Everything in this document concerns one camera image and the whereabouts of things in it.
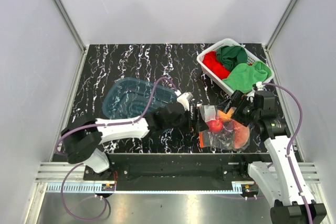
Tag light green cloth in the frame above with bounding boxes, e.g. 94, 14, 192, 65
222, 61, 272, 93

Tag red fake apple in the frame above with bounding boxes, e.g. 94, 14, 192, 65
207, 120, 223, 133

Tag orange fake fruit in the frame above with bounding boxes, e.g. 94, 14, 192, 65
217, 108, 235, 123

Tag aluminium frame rail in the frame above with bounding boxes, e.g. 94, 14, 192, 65
52, 0, 86, 53

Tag white plastic basket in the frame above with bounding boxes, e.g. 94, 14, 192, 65
197, 38, 275, 95

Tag red cloth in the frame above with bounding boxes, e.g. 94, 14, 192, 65
203, 51, 230, 80

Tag clear zip top bag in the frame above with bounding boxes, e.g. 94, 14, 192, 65
199, 105, 250, 151

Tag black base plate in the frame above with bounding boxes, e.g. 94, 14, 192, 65
83, 153, 271, 191

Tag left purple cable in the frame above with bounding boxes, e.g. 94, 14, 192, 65
55, 77, 182, 221

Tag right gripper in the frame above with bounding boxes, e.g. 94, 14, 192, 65
216, 89, 260, 127

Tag white cable duct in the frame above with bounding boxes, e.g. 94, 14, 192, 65
46, 183, 116, 194

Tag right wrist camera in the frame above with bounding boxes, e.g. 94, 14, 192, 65
253, 82, 264, 91

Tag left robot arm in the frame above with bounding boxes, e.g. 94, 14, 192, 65
61, 102, 201, 180

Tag blue plastic container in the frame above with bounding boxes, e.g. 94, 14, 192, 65
102, 78, 177, 119

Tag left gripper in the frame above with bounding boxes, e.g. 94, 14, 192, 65
164, 107, 208, 133

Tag dark green cloth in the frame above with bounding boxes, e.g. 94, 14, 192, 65
215, 46, 248, 71

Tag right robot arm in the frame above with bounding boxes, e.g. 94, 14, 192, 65
225, 90, 327, 223

